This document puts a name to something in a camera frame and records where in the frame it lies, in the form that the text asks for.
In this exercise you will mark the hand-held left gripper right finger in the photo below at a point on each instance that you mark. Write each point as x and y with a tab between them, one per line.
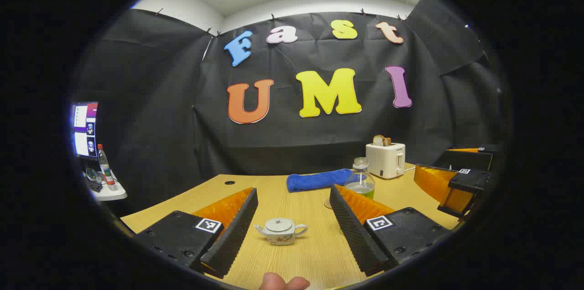
353	235

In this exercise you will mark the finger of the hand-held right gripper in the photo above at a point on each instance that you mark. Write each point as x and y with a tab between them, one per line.
470	160
472	179

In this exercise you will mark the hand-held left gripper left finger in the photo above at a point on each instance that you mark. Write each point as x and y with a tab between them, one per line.
232	240

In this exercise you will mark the round wooden coaster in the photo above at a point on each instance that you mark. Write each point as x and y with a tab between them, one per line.
328	204

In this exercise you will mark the white teacup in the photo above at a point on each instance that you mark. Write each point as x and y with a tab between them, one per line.
280	237

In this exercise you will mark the white teacup lid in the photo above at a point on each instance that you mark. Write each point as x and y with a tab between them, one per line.
279	225

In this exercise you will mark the green label water bottle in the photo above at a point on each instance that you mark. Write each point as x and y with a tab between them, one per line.
360	180

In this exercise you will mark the red cap plastic bottle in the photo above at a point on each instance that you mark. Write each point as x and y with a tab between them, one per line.
106	171

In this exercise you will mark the blue towel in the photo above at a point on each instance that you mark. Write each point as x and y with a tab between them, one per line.
315	180

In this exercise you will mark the white toaster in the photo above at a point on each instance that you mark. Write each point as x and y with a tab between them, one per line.
383	160

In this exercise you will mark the pale bread slice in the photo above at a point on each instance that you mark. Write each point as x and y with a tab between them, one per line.
378	140

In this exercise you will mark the black backdrop cloth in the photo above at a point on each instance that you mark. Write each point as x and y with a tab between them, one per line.
182	121

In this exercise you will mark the white side table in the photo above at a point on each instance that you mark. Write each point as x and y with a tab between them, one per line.
112	194

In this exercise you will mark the black keyboard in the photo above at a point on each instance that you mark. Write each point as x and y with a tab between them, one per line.
94	186

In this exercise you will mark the clear plastic item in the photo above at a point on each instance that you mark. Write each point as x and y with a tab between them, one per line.
91	174

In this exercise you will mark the computer monitor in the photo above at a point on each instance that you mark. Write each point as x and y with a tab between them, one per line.
84	130

